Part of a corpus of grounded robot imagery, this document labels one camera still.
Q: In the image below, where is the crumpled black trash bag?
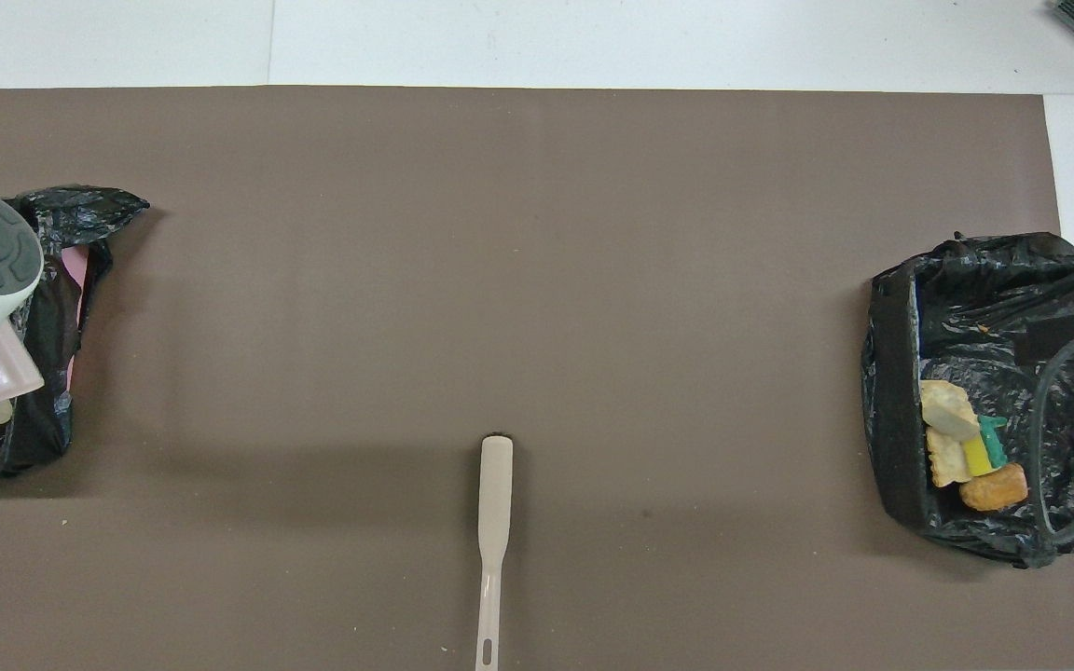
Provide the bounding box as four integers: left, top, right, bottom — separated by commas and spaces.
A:
0, 185, 151, 486

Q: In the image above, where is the brown toy bread roll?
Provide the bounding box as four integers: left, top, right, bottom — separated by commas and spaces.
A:
959, 463, 1029, 512

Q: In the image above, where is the beige hand brush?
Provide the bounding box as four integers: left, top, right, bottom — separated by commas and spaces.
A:
475, 432, 515, 671

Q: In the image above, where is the pink plastic bin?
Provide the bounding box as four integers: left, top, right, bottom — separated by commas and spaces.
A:
62, 244, 90, 322

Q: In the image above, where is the beige plastic dustpan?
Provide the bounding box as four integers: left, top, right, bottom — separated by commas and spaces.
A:
0, 320, 46, 404

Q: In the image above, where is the brown table mat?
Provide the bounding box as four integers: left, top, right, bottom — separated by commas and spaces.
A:
0, 86, 1074, 671

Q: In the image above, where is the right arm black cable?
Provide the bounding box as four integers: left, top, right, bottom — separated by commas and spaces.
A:
1012, 310, 1074, 549

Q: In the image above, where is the yellow sponge piece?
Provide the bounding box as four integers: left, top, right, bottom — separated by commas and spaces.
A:
961, 415, 1009, 476

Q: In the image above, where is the open bin with black liner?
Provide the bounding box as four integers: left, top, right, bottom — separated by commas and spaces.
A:
861, 231, 1074, 569

